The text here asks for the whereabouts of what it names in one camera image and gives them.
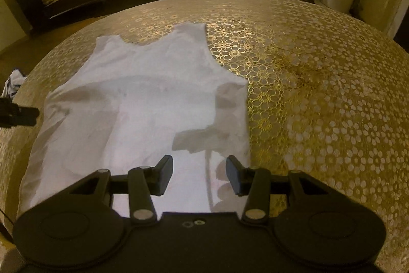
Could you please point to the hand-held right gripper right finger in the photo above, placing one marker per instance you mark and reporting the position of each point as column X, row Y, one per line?
column 233, row 175

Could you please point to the gold lace tablecloth table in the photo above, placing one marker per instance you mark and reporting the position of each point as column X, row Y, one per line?
column 319, row 84

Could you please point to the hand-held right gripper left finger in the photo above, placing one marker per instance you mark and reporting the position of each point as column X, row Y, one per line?
column 166, row 177

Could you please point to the white tank top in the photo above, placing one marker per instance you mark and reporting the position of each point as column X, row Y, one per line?
column 127, row 106

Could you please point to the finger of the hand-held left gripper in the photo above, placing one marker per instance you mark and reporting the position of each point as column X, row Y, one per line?
column 19, row 116

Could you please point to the blue and white polo shirt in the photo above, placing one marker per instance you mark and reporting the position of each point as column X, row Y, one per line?
column 14, row 82

